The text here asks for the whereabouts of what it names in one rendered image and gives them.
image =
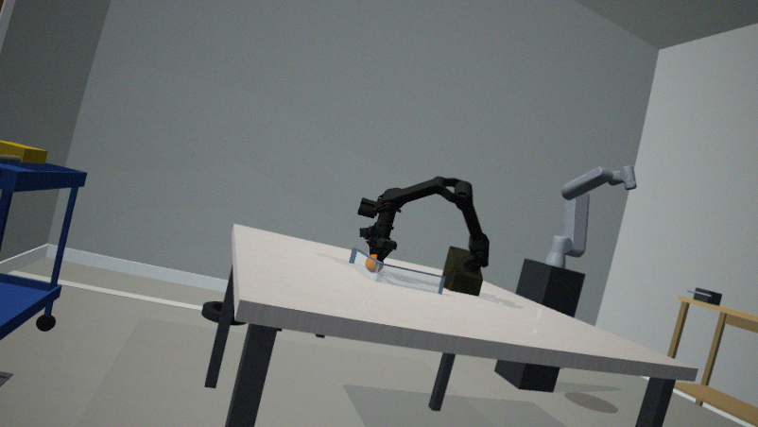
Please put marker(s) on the low clear corner walls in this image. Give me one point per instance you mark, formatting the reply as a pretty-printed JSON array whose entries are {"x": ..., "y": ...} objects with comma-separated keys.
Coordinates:
[{"x": 396, "y": 276}]

